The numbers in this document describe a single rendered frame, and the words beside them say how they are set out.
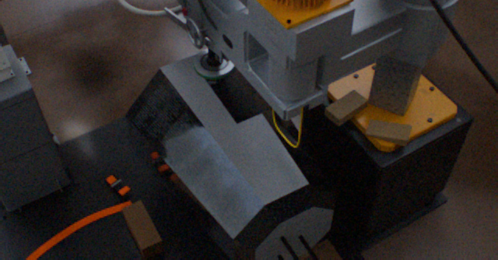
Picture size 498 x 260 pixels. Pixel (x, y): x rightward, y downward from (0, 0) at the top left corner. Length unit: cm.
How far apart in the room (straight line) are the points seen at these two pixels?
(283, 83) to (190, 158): 77
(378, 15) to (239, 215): 103
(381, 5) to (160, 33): 245
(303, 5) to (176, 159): 123
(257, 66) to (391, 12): 58
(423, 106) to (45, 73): 267
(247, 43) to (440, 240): 175
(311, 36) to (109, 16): 302
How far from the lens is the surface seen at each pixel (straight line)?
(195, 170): 285
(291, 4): 204
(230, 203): 270
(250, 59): 250
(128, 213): 344
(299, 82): 230
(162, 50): 448
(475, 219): 373
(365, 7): 248
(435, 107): 312
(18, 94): 318
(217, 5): 259
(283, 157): 273
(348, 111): 293
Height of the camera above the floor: 299
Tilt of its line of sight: 49 degrees down
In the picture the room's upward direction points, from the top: 2 degrees counter-clockwise
